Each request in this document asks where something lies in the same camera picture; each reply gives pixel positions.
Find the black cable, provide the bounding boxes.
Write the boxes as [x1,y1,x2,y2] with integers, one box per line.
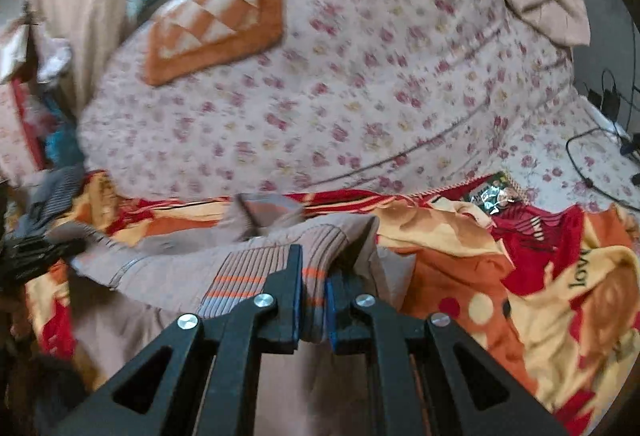
[564,127,640,212]

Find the green snack packet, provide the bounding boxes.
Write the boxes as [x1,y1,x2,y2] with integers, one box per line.
[464,171,523,216]

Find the floral rose-print quilt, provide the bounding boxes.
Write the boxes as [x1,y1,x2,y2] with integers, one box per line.
[78,0,639,211]

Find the black charger plugs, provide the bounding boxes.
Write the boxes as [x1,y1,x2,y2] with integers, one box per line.
[584,67,640,157]

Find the grey dark clothes pile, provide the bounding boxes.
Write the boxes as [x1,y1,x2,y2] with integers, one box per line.
[1,164,86,293]

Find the beige zip-up jacket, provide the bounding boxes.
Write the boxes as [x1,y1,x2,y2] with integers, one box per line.
[49,194,416,435]

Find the orange yellow red blanket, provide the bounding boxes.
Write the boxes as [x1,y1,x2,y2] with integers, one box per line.
[26,174,639,435]

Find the orange checkered plush cushion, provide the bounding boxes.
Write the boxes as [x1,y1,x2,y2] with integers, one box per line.
[143,0,285,87]

